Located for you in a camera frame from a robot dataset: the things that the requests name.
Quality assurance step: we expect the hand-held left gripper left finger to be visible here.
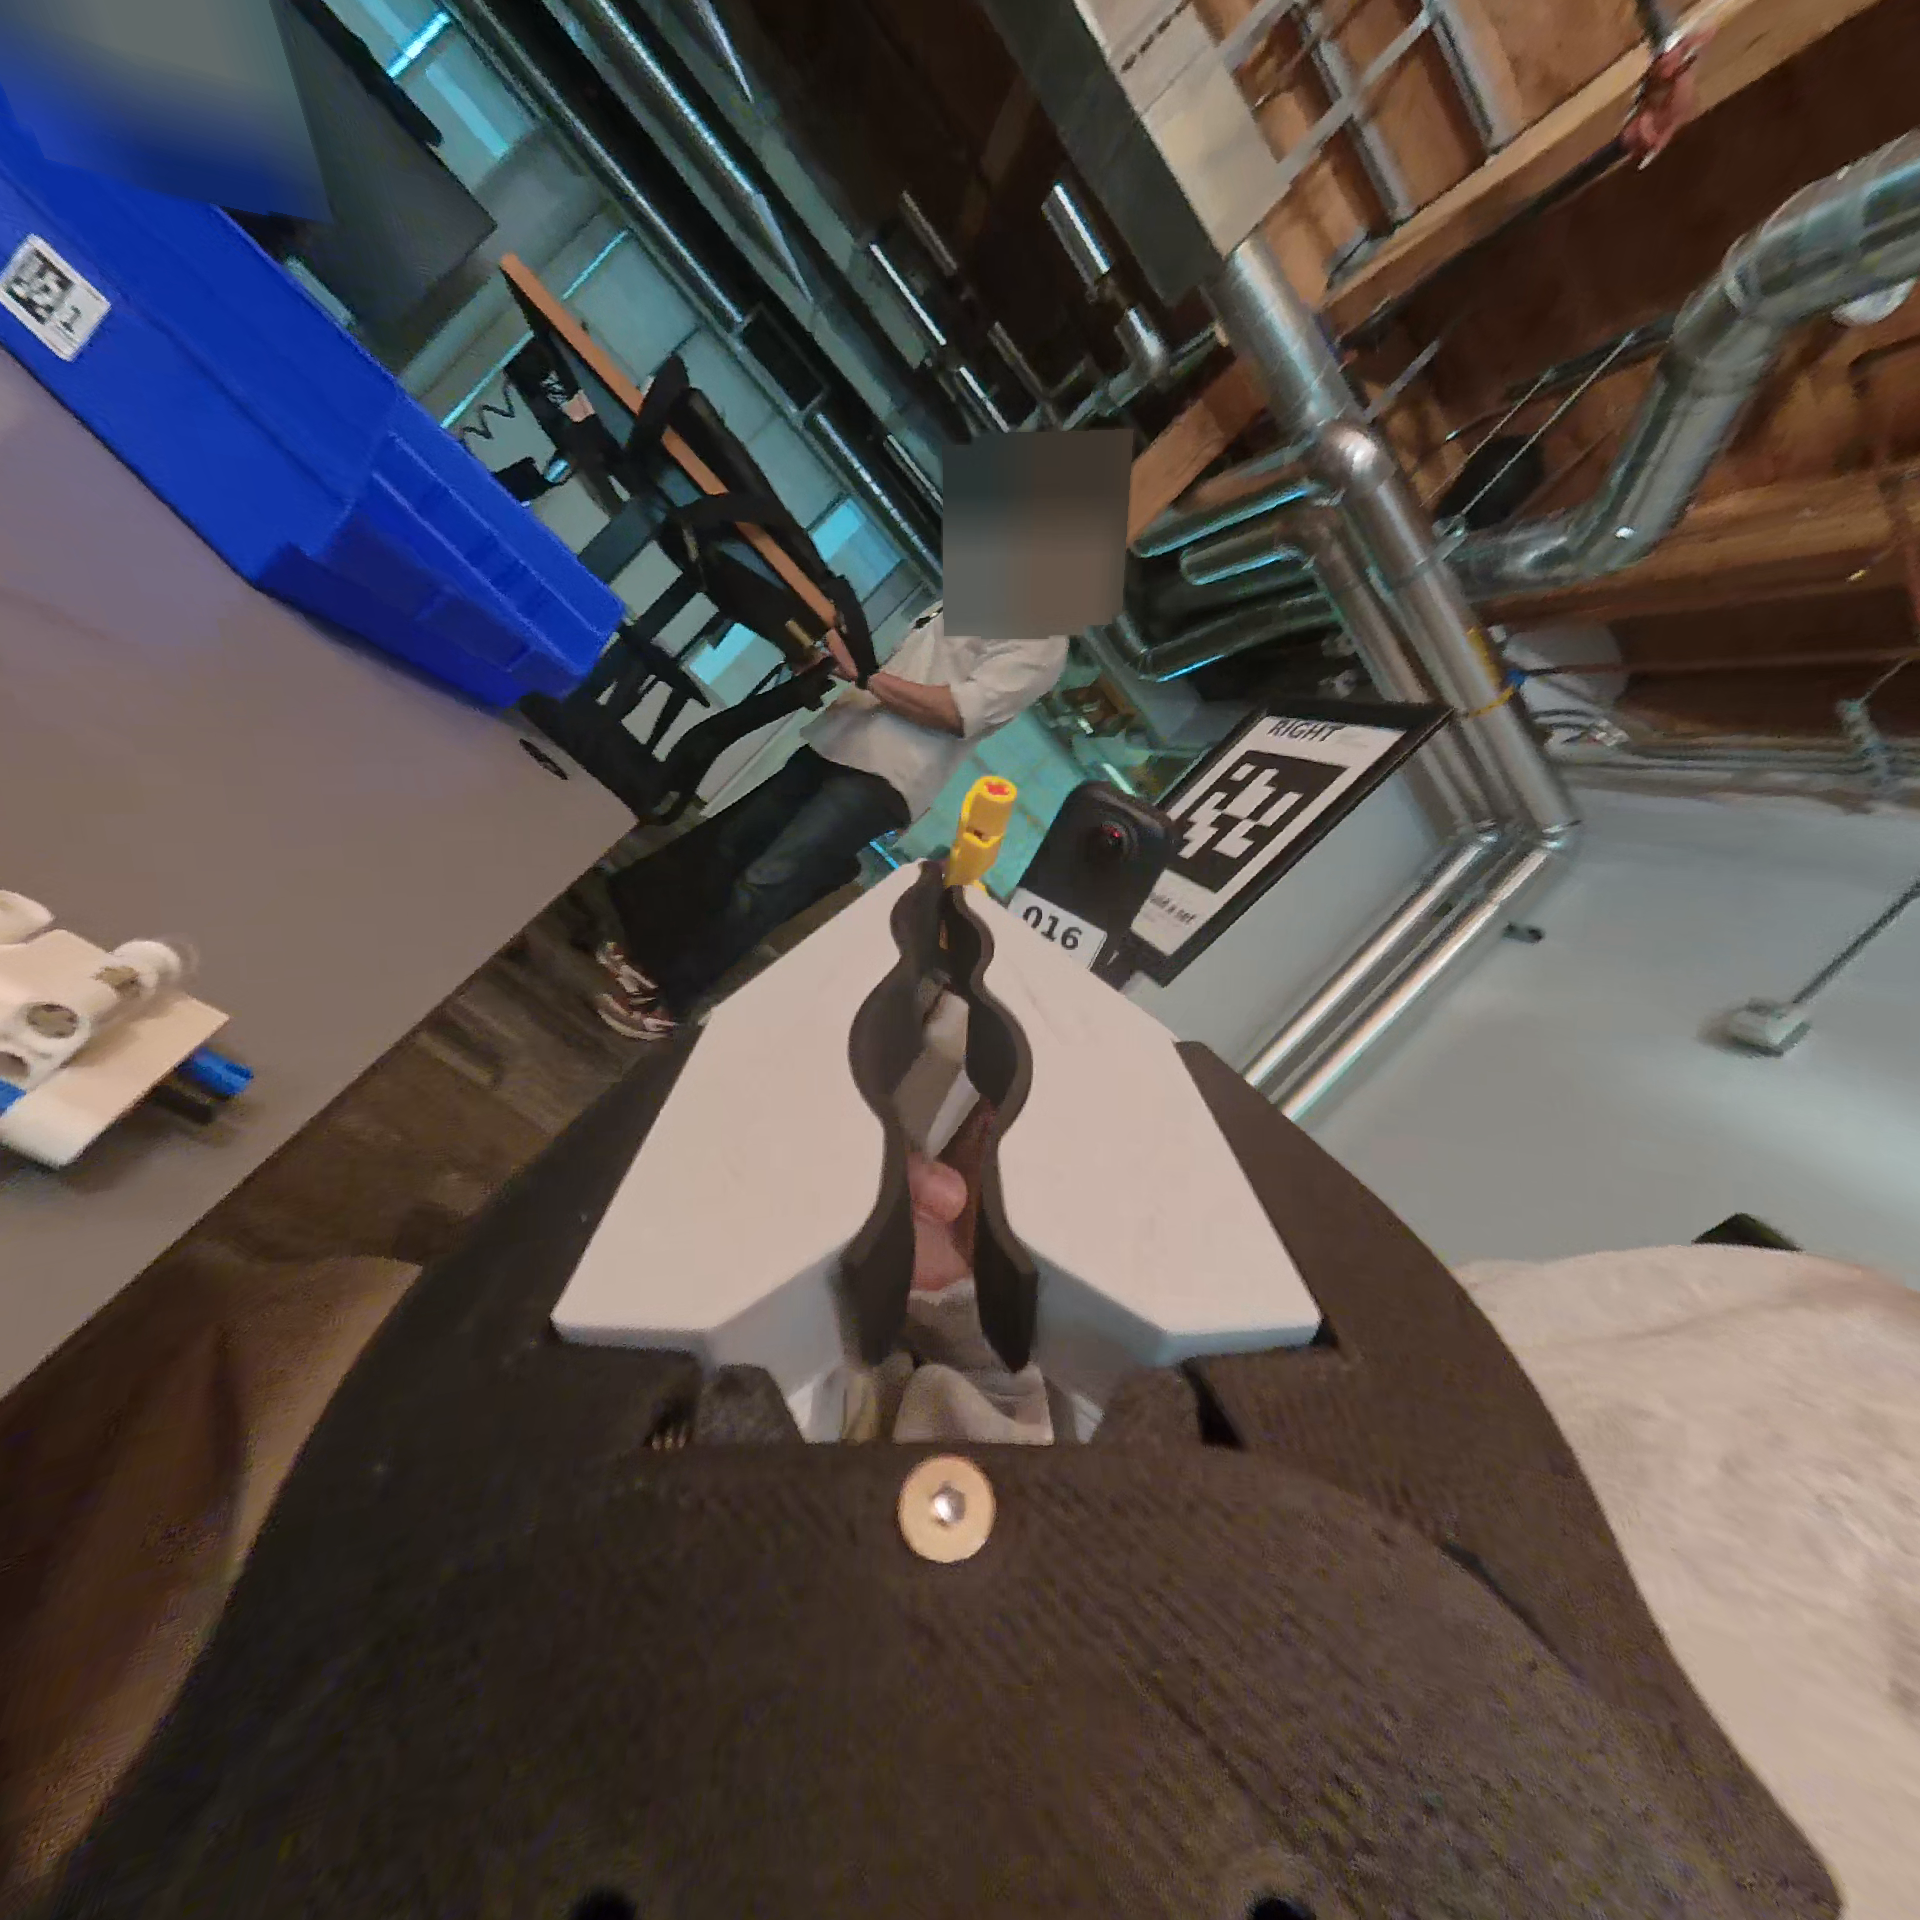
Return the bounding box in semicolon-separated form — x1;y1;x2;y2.
549;872;923;1404

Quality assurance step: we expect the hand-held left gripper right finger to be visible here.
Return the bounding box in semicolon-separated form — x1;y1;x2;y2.
942;882;1325;1432

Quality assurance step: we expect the zebra striped lego helicopter model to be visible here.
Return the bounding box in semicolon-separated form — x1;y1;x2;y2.
0;886;257;1173

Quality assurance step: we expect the person's right hand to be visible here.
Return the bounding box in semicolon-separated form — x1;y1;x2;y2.
905;1151;980;1295

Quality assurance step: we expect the black framed paper sign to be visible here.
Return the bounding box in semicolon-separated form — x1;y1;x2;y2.
1124;702;1453;986

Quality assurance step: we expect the silver metal pipe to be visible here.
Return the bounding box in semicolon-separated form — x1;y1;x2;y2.
1201;239;1585;1119

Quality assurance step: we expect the black office chair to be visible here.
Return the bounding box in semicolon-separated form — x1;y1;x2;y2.
526;592;845;828

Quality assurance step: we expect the wood edged desk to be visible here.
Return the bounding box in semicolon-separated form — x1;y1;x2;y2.
497;252;849;639

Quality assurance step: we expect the blue plastic bin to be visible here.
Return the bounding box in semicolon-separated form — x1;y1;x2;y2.
0;89;627;711

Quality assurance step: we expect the silver ventilation duct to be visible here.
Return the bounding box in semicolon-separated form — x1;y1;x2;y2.
1441;134;1920;590

